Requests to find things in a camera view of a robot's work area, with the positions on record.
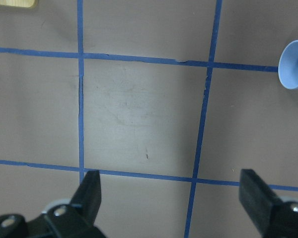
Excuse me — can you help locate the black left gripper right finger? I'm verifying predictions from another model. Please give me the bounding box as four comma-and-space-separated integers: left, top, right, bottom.
238, 169, 298, 238

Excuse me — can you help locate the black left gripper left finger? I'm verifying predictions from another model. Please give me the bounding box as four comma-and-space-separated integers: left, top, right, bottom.
44, 171, 105, 238

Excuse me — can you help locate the light blue plastic cup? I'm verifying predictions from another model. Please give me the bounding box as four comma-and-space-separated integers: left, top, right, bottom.
278, 40, 298, 90

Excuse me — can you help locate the wooden cup rack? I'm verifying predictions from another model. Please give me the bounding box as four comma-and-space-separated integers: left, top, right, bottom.
0, 0, 38, 8

